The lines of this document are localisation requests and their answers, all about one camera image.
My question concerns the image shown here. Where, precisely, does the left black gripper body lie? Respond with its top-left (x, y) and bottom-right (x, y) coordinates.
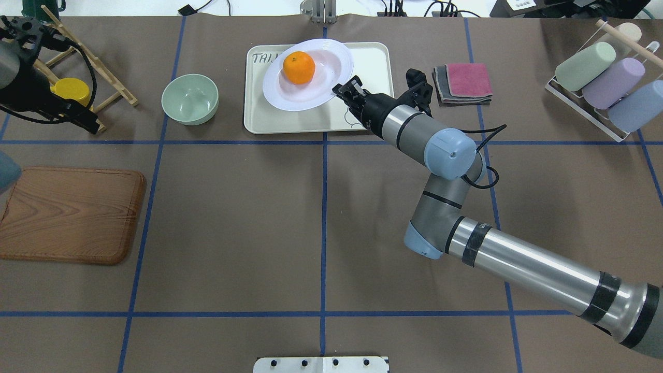
top-left (21, 78), bottom-right (75, 124)

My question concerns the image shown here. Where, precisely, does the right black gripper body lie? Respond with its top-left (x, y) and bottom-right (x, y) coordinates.
top-left (344, 93), bottom-right (396, 138)

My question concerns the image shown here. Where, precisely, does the white round plate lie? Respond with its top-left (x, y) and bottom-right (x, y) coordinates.
top-left (262, 38), bottom-right (354, 111)

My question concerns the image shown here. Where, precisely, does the orange fruit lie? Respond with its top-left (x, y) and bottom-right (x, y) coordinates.
top-left (282, 50), bottom-right (316, 85)

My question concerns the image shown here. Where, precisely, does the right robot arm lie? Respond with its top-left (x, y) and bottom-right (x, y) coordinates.
top-left (332, 76), bottom-right (662, 359)

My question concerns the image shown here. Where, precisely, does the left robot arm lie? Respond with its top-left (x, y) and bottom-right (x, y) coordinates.
top-left (1, 36), bottom-right (104, 134)

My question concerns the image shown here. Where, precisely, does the cream bear tray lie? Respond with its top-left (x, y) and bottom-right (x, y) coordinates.
top-left (243, 39), bottom-right (394, 135)

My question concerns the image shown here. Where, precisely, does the brown wooden tray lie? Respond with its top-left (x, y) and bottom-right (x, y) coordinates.
top-left (1, 167), bottom-right (146, 265)

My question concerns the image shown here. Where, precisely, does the yellow cup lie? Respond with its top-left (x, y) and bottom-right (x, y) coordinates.
top-left (50, 77), bottom-right (92, 106)

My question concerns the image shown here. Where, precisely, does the wooden cup rack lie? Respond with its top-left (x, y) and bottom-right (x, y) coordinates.
top-left (35, 6), bottom-right (139, 132)

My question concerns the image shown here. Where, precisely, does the dark green cup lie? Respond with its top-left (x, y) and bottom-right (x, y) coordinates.
top-left (21, 0), bottom-right (66, 19)

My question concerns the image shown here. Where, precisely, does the pink grey cloth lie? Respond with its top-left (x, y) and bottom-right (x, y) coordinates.
top-left (433, 63), bottom-right (493, 106)

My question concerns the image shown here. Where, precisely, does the green bowl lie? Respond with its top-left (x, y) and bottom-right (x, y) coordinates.
top-left (161, 74), bottom-right (219, 126)

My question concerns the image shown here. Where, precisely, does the small black device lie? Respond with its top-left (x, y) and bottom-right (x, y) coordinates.
top-left (178, 4), bottom-right (197, 17)

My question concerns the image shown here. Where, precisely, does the green pastel cup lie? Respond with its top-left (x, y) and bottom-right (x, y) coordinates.
top-left (555, 42), bottom-right (616, 92)

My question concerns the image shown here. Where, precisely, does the purple pastel cup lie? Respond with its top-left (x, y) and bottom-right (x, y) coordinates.
top-left (582, 58), bottom-right (645, 109)

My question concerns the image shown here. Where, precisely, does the beige pastel cup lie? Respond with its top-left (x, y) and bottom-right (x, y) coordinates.
top-left (616, 23), bottom-right (642, 43)

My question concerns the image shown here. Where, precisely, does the blue pastel cup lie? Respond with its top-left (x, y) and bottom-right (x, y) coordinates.
top-left (608, 80), bottom-right (662, 133)

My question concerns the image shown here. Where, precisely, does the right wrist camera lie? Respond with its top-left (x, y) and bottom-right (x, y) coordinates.
top-left (406, 68), bottom-right (433, 118)

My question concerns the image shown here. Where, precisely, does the aluminium frame post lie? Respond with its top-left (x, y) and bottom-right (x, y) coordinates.
top-left (300, 0), bottom-right (338, 25)

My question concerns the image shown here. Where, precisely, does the white wire cup holder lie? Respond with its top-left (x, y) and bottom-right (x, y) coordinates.
top-left (545, 18), bottom-right (661, 142)

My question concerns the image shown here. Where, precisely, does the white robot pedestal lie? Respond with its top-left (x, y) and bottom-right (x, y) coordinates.
top-left (253, 356), bottom-right (391, 372)

